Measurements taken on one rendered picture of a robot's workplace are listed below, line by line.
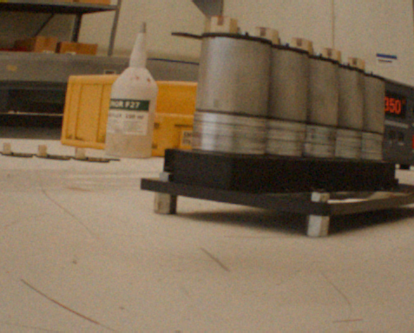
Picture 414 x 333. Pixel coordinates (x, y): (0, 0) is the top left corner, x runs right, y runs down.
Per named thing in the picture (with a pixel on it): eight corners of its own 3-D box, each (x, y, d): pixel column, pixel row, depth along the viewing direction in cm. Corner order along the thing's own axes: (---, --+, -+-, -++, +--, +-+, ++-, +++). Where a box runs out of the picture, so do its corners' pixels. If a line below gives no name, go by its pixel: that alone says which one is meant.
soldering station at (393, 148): (424, 172, 91) (428, 89, 90) (369, 167, 84) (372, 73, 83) (342, 159, 103) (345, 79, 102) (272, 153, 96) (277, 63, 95)
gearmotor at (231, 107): (274, 184, 32) (284, 41, 31) (235, 185, 30) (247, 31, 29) (215, 176, 33) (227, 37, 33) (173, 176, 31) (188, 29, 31)
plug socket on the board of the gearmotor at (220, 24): (240, 36, 31) (242, 19, 31) (226, 33, 30) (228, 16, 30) (222, 35, 31) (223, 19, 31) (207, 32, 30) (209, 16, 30)
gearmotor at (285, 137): (312, 183, 34) (318, 52, 34) (279, 184, 32) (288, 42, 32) (258, 175, 35) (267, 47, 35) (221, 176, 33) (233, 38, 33)
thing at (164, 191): (345, 198, 44) (348, 174, 44) (450, 211, 40) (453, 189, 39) (135, 210, 31) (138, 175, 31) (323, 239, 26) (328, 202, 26)
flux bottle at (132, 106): (95, 153, 64) (113, 22, 64) (130, 154, 67) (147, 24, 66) (122, 157, 62) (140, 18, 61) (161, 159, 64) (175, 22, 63)
